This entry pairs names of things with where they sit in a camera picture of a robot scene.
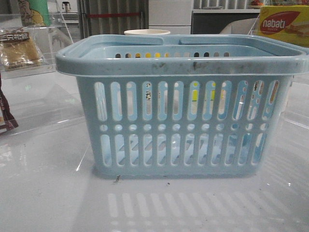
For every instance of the packaged bread slice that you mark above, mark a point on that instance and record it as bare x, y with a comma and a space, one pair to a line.
18, 50

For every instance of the light blue plastic basket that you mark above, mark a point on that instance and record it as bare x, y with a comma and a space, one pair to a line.
181, 105

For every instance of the white cabinet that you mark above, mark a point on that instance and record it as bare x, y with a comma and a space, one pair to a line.
172, 15

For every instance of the clear acrylic display shelf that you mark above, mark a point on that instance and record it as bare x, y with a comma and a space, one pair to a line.
32, 93

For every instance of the grey armchair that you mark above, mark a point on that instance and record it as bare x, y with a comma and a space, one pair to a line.
244, 26

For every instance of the red snack packet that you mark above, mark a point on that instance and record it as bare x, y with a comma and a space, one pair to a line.
7, 120

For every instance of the plate of fruit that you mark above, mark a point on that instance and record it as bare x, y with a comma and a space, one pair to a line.
256, 3

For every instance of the green cartoon label bottle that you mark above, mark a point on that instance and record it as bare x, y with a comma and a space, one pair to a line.
34, 13

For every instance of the yellow nabati wafer box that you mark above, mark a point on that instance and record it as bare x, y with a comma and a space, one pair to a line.
282, 25

